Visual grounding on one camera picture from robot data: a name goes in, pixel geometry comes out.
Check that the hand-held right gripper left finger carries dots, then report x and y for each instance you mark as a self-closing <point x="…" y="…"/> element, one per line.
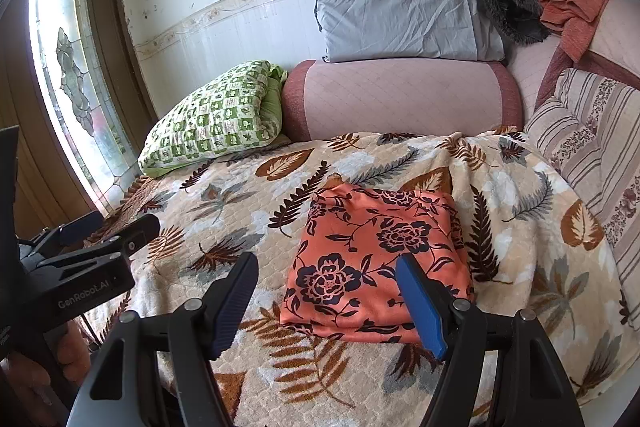
<point x="235" y="297"/>

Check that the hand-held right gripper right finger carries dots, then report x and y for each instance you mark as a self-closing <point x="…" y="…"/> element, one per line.
<point x="422" y="307"/>

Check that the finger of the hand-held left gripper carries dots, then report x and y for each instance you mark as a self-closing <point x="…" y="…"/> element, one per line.
<point x="140" y="229"/>
<point x="80" y="226"/>

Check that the orange floral garment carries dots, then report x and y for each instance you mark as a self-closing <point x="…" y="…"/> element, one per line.
<point x="360" y="247"/>

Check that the person's left hand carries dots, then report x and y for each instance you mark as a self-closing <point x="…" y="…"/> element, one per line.
<point x="25" y="377"/>

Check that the beige leaf print blanket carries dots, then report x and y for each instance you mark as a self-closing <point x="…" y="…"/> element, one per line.
<point x="525" y="232"/>

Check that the green patterned pillow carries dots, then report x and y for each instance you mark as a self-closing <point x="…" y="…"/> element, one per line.
<point x="215" y="117"/>

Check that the stained glass window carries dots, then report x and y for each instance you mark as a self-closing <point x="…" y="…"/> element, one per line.
<point x="65" y="57"/>

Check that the pink bolster cushion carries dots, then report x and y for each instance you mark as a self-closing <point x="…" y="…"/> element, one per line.
<point x="400" y="97"/>

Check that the striped floral cushion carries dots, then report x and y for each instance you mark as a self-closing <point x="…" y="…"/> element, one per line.
<point x="585" y="132"/>

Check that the grey pillow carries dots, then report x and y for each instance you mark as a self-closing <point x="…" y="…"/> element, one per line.
<point x="400" y="12"/>

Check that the dark furry garment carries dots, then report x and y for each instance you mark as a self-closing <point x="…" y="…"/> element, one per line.
<point x="510" y="7"/>

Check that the orange-red cloth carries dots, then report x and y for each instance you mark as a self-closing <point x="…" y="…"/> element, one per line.
<point x="570" y="7"/>

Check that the brown wooden window frame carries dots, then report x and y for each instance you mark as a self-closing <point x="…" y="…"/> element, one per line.
<point x="125" y="32"/>

